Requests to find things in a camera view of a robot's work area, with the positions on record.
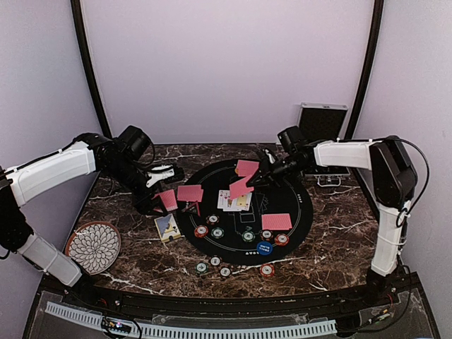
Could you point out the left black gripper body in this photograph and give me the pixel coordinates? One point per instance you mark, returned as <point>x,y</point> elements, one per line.
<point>138,199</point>

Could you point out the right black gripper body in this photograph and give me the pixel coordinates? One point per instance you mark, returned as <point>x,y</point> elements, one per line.
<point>272,174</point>

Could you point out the red playing card deck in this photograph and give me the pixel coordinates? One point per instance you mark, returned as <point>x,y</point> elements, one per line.
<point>168,198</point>

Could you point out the triangular red dealer button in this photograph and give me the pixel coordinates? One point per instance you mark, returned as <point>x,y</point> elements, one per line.
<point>192,208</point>

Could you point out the red face-down board card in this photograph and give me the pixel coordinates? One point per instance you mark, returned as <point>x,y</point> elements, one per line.
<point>239,188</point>

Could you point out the two of diamonds card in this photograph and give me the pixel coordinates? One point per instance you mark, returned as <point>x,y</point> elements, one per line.
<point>243,202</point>

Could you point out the green poker chip stack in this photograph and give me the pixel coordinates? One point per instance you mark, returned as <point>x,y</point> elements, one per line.
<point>201,268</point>

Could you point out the blue small blind button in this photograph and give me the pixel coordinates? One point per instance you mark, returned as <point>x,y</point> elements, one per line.
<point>264,248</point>

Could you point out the red poker chip stack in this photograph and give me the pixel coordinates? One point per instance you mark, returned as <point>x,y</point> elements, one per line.
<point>267,270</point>

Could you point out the jack of hearts card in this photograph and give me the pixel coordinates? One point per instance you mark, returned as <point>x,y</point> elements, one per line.
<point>229,205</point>

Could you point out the three of diamonds card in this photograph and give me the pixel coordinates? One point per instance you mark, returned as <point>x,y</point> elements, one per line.
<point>223,197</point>

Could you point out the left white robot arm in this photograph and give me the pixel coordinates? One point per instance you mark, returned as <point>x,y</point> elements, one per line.
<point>33,201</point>

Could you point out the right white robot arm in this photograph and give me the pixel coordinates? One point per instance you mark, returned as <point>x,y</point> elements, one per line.
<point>391,196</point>

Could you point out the yellow playing card box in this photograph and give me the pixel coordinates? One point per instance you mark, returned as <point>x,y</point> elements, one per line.
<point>167,228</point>

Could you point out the aluminium poker chip case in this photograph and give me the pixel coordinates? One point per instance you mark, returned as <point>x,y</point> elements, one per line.
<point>319,123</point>

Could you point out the floral ceramic plate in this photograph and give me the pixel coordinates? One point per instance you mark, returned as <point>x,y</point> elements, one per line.
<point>95,246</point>

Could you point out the round black poker mat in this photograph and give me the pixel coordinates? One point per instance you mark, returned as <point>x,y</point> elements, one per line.
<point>290,197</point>

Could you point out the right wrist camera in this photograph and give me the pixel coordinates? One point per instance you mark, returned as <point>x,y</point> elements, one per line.
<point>293,143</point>

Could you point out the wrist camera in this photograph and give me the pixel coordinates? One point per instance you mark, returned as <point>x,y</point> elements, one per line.
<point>164,173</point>
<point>293,143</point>

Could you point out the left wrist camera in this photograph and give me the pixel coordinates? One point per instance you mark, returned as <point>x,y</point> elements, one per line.
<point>164,173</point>

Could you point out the white slotted cable duct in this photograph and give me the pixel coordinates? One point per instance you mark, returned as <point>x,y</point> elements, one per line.
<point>191,327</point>

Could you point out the right black frame post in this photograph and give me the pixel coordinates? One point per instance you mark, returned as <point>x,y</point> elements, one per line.
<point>368,63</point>

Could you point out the black frame post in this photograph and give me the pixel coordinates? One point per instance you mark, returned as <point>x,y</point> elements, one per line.
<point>84,50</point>
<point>368,63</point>

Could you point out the left black frame post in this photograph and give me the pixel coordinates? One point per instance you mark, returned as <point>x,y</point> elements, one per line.
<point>84,50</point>

